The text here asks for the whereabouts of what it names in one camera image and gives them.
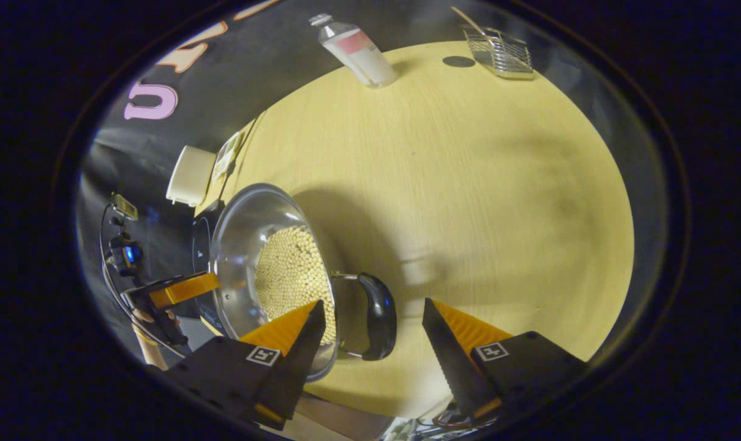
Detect clear bottle pink label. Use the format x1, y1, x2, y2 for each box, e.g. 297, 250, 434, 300
309, 13, 398, 89

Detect pile of yellow beans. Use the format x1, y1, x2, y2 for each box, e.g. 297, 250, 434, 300
254, 225, 338, 345

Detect black backdrop cloth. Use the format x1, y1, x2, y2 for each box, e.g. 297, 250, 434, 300
75, 0, 672, 347

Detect black induction cooktop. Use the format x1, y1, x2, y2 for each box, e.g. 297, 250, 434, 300
190, 210, 225, 339

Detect stainless steel pot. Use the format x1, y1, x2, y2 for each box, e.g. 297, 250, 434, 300
209, 183, 399, 384

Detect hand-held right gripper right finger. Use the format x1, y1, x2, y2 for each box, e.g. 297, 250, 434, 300
421, 298, 590, 424

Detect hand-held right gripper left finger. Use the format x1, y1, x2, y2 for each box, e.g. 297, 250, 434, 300
162, 300, 328, 431

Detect clear ribbed utensil holder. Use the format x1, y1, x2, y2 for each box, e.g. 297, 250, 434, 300
462, 25, 536, 81

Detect white divided grain tray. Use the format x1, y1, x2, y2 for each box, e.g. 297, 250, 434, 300
211, 130, 246, 183

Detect white toaster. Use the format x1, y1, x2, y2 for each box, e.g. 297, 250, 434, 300
165, 145, 217, 208

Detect wooden stick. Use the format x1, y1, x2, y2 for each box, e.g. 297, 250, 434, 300
450, 6, 488, 37

